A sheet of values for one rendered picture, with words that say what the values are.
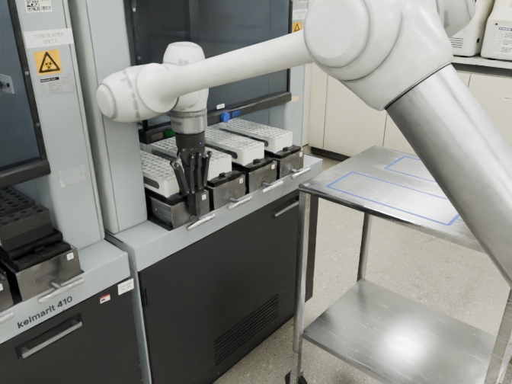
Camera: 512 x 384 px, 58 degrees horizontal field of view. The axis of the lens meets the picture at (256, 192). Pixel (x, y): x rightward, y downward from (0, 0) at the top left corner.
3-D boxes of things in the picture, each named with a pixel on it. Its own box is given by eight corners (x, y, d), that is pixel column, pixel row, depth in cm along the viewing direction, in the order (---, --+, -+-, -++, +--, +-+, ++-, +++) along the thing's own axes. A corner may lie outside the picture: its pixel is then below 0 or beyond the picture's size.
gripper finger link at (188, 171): (194, 154, 118) (190, 155, 117) (196, 194, 122) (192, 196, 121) (184, 150, 120) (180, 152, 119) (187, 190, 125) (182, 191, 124)
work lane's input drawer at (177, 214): (49, 168, 165) (43, 143, 161) (84, 157, 175) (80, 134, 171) (183, 236, 122) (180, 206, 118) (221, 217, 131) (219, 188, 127)
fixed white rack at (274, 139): (213, 138, 174) (212, 122, 171) (232, 132, 181) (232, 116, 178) (274, 156, 156) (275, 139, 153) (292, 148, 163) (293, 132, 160)
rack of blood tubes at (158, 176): (105, 174, 143) (103, 155, 140) (132, 164, 150) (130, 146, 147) (167, 201, 125) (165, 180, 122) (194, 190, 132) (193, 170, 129)
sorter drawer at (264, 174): (122, 146, 186) (119, 124, 182) (150, 138, 195) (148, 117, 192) (259, 198, 143) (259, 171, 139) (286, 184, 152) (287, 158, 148)
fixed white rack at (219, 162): (146, 160, 153) (145, 142, 150) (170, 152, 160) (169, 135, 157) (209, 184, 135) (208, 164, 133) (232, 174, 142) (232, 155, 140)
